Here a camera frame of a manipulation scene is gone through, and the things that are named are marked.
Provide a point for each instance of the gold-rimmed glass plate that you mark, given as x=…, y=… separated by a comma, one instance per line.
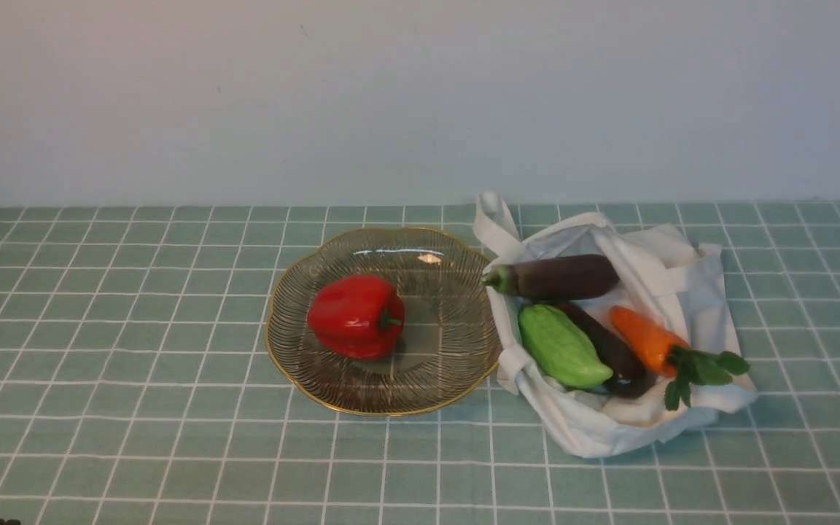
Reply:
x=449, y=344

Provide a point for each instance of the brown eggplant green stem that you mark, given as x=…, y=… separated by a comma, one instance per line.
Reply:
x=569, y=278

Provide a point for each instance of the dark purple eggplant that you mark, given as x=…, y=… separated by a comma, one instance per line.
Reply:
x=630, y=379

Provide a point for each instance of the orange carrot with leaves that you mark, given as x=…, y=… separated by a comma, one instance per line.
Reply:
x=667, y=355

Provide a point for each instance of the red bell pepper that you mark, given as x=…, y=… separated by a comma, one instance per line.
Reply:
x=360, y=317

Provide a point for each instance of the light green chayote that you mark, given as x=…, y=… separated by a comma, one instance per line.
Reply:
x=560, y=348

